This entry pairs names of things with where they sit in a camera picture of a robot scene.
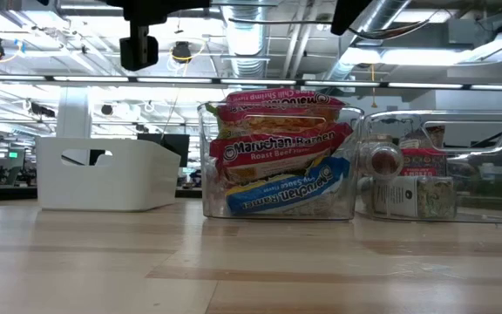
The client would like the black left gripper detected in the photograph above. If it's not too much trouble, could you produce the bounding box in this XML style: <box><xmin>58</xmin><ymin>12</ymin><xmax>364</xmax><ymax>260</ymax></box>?
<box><xmin>106</xmin><ymin>0</ymin><xmax>211</xmax><ymax>72</ymax></box>

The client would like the lime chili ramen packet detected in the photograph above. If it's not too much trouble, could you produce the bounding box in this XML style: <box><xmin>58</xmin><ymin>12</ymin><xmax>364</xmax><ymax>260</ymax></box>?
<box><xmin>205</xmin><ymin>88</ymin><xmax>348</xmax><ymax>140</ymax></box>

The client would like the clear plastic bin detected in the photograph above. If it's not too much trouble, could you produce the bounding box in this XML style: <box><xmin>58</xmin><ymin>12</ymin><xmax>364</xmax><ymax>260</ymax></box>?
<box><xmin>197</xmin><ymin>100</ymin><xmax>365</xmax><ymax>222</ymax></box>
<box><xmin>355</xmin><ymin>109</ymin><xmax>502</xmax><ymax>226</ymax></box>

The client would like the white rectangular tray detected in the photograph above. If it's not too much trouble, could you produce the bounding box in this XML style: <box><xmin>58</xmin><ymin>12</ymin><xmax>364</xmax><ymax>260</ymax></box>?
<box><xmin>35</xmin><ymin>136</ymin><xmax>182</xmax><ymax>213</ymax></box>

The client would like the roast beef ramen packet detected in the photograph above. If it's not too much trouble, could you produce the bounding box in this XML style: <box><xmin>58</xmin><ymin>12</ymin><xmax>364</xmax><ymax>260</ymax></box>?
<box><xmin>209</xmin><ymin>122</ymin><xmax>355</xmax><ymax>182</ymax></box>

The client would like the smoked paprika tin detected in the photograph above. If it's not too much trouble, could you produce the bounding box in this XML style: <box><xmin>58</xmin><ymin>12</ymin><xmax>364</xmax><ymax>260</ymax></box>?
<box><xmin>399</xmin><ymin>147</ymin><xmax>449</xmax><ymax>178</ymax></box>

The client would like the blue soy sauce ramen packet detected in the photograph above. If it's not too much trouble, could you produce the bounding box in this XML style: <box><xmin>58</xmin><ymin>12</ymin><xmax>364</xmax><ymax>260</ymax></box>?
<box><xmin>224</xmin><ymin>155</ymin><xmax>351</xmax><ymax>216</ymax></box>

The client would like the white lid spice jar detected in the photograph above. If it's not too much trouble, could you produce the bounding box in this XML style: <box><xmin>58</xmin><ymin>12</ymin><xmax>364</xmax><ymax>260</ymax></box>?
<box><xmin>357</xmin><ymin>174</ymin><xmax>458</xmax><ymax>220</ymax></box>

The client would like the linear ceiling light strip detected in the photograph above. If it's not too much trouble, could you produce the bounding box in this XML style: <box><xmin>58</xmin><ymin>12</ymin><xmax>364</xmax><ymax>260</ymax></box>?
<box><xmin>0</xmin><ymin>73</ymin><xmax>502</xmax><ymax>92</ymax></box>

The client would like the white column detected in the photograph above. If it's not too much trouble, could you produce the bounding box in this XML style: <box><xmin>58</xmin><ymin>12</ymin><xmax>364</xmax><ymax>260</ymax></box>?
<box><xmin>57</xmin><ymin>86</ymin><xmax>93</xmax><ymax>140</ymax></box>

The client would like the black background monitor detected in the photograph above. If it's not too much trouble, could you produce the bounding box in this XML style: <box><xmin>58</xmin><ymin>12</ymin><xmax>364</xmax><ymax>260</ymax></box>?
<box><xmin>136</xmin><ymin>133</ymin><xmax>191</xmax><ymax>169</ymax></box>

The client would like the long silver ceiling duct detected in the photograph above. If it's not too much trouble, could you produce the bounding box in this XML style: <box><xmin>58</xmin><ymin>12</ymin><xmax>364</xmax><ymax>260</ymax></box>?
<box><xmin>323</xmin><ymin>0</ymin><xmax>413</xmax><ymax>82</ymax></box>

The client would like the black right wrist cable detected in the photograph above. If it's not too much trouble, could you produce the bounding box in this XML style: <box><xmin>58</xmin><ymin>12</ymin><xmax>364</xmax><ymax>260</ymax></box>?
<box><xmin>227</xmin><ymin>16</ymin><xmax>335</xmax><ymax>25</ymax></box>

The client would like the yellow hanging cord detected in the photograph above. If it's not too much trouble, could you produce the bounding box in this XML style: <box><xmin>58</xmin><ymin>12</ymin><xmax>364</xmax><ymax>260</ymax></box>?
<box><xmin>370</xmin><ymin>64</ymin><xmax>378</xmax><ymax>109</ymax></box>

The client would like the round silver ceiling duct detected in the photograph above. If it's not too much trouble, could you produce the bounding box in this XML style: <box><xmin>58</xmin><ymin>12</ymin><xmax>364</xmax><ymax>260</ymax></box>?
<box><xmin>220</xmin><ymin>0</ymin><xmax>270</xmax><ymax>79</ymax></box>

